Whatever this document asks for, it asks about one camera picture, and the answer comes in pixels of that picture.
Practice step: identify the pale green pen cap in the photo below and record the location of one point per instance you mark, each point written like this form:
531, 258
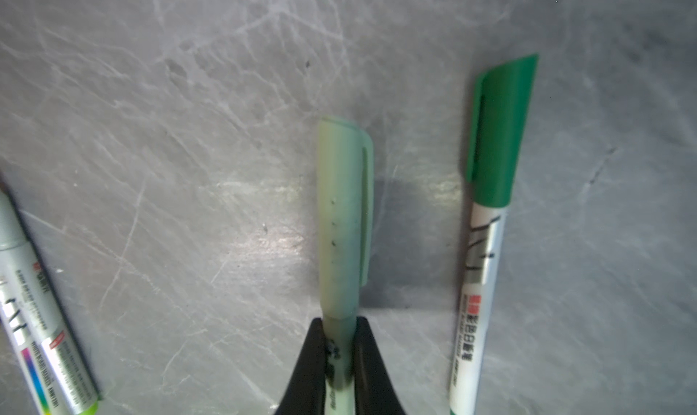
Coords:
345, 183

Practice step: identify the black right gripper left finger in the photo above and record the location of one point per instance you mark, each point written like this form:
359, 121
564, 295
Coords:
306, 391

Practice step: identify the white pen green tip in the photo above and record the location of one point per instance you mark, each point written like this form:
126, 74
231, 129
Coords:
501, 99

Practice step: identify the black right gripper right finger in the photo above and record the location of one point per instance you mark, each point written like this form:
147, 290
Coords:
374, 392

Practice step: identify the white pen light green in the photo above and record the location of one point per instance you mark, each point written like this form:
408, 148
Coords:
58, 377

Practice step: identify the light green pen black tip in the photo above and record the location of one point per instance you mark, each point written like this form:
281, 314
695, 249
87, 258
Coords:
339, 376

